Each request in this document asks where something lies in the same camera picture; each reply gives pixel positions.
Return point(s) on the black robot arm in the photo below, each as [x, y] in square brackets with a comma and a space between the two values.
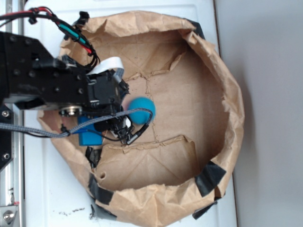
[32, 79]

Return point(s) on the blue rectangular block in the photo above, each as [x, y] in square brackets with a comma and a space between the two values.
[88, 136]

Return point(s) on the brown crumpled paper bag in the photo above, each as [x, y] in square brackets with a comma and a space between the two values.
[184, 160]

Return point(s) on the aluminium frame rail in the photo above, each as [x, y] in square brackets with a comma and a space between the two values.
[12, 202]

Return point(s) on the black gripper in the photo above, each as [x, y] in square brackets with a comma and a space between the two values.
[106, 93]

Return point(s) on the teal blue ball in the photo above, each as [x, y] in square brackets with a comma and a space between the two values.
[141, 117]

